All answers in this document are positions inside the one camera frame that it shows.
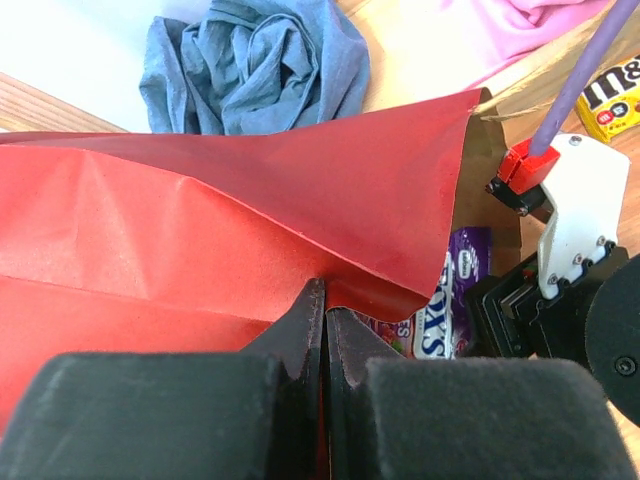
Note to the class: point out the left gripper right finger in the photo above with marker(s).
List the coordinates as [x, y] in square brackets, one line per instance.
[389, 417]

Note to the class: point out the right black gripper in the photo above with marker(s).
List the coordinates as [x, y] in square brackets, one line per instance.
[510, 317]

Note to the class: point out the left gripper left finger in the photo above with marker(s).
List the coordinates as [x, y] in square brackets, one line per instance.
[246, 415]

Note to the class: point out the purple white snack packet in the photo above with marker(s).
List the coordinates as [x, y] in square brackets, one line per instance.
[441, 329]

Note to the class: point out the brown red paper bag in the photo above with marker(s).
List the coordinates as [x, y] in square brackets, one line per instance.
[185, 243]

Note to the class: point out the yellow M&M's packet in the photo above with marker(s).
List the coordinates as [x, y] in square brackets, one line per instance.
[609, 105]

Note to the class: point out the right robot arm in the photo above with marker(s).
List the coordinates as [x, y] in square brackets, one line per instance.
[593, 321]

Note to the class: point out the pink shirt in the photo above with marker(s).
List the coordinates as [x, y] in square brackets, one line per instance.
[477, 39]

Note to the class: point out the blue crumpled cloth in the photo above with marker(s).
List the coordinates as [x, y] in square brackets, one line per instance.
[254, 68]

